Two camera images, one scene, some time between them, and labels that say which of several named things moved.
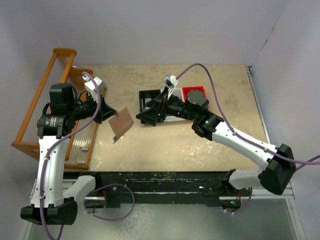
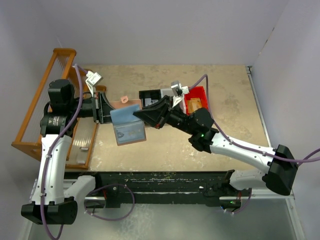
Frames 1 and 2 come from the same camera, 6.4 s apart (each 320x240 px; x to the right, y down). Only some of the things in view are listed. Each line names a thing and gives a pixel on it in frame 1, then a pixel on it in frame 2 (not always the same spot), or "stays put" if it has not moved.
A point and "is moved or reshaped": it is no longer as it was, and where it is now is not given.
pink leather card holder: [120, 124] is moved or reshaped
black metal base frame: [113, 188] stays put
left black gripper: [100, 110] stays put
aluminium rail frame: [264, 194] stays put
